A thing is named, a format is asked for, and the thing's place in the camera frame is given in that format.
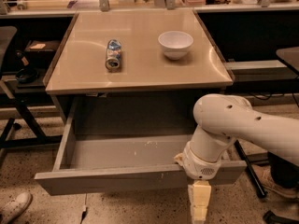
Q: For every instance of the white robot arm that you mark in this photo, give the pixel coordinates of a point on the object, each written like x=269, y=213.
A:
x=221, y=120

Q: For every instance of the white sneaker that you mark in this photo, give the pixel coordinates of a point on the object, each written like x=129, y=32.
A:
x=15, y=207

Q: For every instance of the blue crushed soda can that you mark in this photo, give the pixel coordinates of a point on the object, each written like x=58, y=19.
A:
x=113, y=55

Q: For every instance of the black metal floor bar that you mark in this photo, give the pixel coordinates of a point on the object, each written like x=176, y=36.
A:
x=260, y=191

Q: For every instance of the grey top drawer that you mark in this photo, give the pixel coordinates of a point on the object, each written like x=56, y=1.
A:
x=121, y=143

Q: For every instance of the grey drawer cabinet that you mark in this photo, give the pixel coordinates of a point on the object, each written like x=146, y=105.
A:
x=81, y=71

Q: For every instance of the white ceramic bowl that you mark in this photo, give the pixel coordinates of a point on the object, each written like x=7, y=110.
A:
x=175, y=44

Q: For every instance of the dark box with note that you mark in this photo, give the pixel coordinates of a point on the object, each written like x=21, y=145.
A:
x=41, y=49

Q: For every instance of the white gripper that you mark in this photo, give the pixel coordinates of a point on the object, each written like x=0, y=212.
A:
x=199, y=166

